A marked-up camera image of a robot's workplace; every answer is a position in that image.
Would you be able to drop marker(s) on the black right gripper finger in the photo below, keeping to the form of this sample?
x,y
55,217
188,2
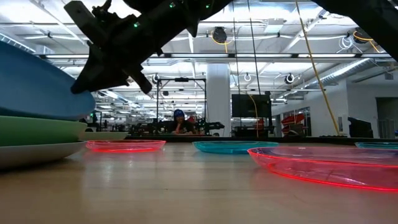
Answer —
x,y
93,77

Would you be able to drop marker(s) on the blue plastic plate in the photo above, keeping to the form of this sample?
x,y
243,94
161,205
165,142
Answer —
x,y
37,93

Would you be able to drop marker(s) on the teal transparent plastic plate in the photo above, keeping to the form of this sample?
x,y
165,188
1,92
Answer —
x,y
379,145
230,147

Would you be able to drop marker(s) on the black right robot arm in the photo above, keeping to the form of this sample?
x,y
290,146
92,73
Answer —
x,y
373,18

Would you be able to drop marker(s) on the small red transparent plate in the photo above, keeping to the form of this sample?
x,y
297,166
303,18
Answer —
x,y
124,145

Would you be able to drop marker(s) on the large grey plastic plate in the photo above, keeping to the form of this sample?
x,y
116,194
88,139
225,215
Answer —
x,y
31,154

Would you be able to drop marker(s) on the person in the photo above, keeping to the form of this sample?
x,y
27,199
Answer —
x,y
180,127

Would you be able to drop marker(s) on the white building column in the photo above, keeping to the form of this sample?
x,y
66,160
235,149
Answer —
x,y
217,93

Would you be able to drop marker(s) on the black monitor screen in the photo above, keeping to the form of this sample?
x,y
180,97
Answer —
x,y
248,105

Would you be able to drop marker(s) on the overhead light bar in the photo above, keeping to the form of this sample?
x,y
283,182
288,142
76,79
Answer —
x,y
264,56

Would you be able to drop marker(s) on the large pink transparent plate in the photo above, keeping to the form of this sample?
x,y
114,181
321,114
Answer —
x,y
326,168

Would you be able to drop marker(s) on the black office chair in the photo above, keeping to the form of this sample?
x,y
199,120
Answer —
x,y
360,127

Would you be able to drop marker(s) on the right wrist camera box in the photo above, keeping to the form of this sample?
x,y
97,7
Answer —
x,y
84,18

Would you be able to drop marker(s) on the black gantry frame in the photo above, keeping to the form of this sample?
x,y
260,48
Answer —
x,y
181,79

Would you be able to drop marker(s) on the silver ventilation duct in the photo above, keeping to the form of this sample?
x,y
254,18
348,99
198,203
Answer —
x,y
342,73

